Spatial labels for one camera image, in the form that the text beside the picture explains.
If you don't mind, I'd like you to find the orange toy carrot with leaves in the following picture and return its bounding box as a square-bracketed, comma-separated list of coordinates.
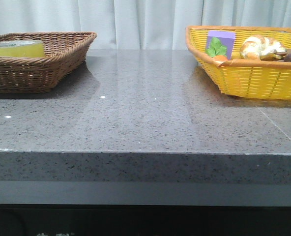
[205, 37, 228, 61]

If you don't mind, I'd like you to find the white curtain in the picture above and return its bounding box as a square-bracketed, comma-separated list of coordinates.
[0, 0, 291, 50]

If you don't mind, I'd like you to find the yellow clear tape roll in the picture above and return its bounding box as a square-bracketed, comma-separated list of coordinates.
[0, 40, 45, 58]

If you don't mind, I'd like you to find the purple box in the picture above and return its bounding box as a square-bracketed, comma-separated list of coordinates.
[205, 30, 235, 59]

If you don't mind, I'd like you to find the toy croissant bread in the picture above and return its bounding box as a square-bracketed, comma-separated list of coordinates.
[239, 35, 287, 61]

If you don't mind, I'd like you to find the brown toy mushroom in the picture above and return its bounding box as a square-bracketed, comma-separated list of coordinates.
[275, 49, 291, 62]

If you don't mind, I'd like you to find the brown wicker basket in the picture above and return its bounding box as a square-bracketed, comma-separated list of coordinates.
[0, 31, 97, 93]

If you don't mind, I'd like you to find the yellow plastic woven basket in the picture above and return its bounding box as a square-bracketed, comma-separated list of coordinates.
[186, 26, 291, 100]

